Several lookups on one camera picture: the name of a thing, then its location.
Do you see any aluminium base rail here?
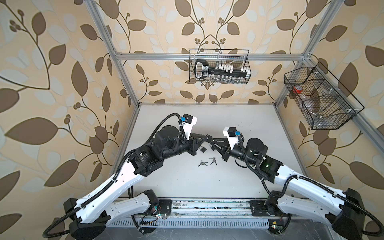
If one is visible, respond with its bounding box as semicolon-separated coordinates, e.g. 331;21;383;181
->
86;197;337;229

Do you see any black tool set in basket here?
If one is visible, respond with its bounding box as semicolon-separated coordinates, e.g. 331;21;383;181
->
192;60;251;81

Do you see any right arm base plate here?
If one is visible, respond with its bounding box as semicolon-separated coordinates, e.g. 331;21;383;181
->
249;200;289;218

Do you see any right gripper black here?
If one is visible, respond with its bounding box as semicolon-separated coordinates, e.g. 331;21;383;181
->
210;137;256;168

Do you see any aluminium frame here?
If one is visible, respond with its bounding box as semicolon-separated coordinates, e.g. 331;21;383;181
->
80;0;384;240

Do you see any wall wire basket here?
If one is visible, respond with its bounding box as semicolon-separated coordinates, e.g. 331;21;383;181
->
284;62;365;130
189;48;252;85

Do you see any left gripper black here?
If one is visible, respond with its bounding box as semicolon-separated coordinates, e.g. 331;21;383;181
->
159;131;207;162

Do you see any silver key bunch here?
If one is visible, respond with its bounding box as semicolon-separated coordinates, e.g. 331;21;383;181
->
211;157;218;166
198;161;208;167

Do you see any red capped item in basket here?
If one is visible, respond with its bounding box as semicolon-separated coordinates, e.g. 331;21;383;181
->
293;85;303;95

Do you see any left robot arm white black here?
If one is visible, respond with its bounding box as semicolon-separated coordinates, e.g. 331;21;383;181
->
43;113;212;240

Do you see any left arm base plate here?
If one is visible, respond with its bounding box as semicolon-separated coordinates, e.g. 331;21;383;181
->
131;199;173;217

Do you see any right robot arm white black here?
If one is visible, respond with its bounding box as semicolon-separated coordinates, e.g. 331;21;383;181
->
207;136;384;240

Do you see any back wall wire basket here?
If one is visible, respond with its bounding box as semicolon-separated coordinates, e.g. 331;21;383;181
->
189;48;252;85

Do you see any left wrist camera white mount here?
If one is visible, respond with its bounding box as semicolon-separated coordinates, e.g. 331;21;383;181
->
181;114;198;141

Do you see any right wall wire basket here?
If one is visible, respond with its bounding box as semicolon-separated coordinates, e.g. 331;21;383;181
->
284;62;365;130

